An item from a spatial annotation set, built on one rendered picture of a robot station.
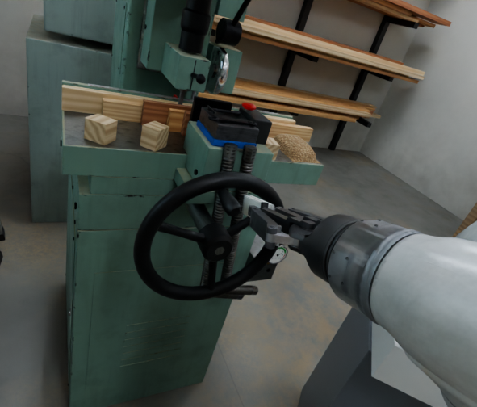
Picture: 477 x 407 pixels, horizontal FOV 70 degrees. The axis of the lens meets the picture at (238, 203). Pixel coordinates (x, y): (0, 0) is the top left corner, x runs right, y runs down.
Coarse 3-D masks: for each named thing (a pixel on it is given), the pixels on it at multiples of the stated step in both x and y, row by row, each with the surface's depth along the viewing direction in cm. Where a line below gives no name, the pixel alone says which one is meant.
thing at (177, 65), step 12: (168, 48) 78; (180, 48) 77; (168, 60) 78; (180, 60) 71; (192, 60) 72; (204, 60) 73; (168, 72) 78; (180, 72) 72; (192, 72) 73; (204, 72) 74; (180, 84) 73; (192, 84) 74; (204, 84) 76
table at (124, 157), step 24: (72, 120) 70; (120, 120) 77; (72, 144) 61; (96, 144) 64; (120, 144) 66; (168, 144) 72; (72, 168) 63; (96, 168) 64; (120, 168) 66; (144, 168) 68; (168, 168) 70; (288, 168) 84; (312, 168) 87
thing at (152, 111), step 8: (144, 104) 75; (152, 104) 76; (160, 104) 77; (168, 104) 77; (176, 104) 79; (144, 112) 76; (152, 112) 77; (160, 112) 78; (168, 112) 78; (144, 120) 77; (152, 120) 78; (160, 120) 79
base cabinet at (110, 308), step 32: (96, 256) 76; (128, 256) 79; (160, 256) 83; (192, 256) 87; (96, 288) 80; (128, 288) 84; (96, 320) 86; (128, 320) 91; (160, 320) 96; (192, 320) 102; (224, 320) 109; (96, 352) 93; (128, 352) 98; (160, 352) 104; (192, 352) 111; (96, 384) 101; (128, 384) 108; (160, 384) 115
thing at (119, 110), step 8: (104, 104) 74; (112, 104) 74; (120, 104) 75; (128, 104) 75; (136, 104) 77; (104, 112) 74; (112, 112) 75; (120, 112) 76; (128, 112) 76; (136, 112) 77; (128, 120) 77; (136, 120) 78; (272, 128) 94; (280, 128) 95; (288, 128) 96; (296, 128) 97; (304, 128) 98; (272, 136) 96; (304, 136) 100
